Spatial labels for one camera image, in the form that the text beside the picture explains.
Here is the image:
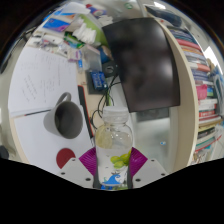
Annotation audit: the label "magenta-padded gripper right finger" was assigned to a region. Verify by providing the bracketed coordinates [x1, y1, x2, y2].
[128, 147, 169, 189]

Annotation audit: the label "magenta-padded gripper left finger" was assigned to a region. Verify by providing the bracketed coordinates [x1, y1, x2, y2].
[59, 147, 100, 190]

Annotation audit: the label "clear plastic water bottle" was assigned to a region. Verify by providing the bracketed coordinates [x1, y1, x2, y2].
[94, 105, 134, 191]

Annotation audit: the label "flat round red coaster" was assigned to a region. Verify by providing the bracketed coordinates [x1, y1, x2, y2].
[55, 147, 77, 170]

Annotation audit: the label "large blank white paper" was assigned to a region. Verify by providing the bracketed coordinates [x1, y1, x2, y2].
[13, 106, 96, 176]

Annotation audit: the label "grey cup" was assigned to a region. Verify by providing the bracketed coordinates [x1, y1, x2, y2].
[43, 91, 84, 140]

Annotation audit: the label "wooden shelf with books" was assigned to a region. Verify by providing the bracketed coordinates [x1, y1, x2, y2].
[144, 3, 224, 173]

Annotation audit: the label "small blue electronic device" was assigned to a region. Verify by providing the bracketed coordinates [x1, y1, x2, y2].
[89, 70, 108, 92]

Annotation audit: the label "white paper with handwriting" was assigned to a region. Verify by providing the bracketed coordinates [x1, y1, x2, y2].
[8, 46, 83, 118]

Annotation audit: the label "black computer monitor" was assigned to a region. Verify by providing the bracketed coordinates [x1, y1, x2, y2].
[101, 17, 181, 114]

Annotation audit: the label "clear plastic box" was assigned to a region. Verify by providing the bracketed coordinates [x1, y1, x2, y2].
[79, 44, 103, 73]

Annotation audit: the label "pile of white tissues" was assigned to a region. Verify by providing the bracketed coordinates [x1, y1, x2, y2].
[71, 22, 98, 46]

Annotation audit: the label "blue tissue box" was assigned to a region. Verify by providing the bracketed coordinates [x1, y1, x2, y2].
[41, 13, 76, 34]

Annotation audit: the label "black tangled cables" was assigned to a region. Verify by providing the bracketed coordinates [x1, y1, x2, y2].
[91, 74, 123, 131]

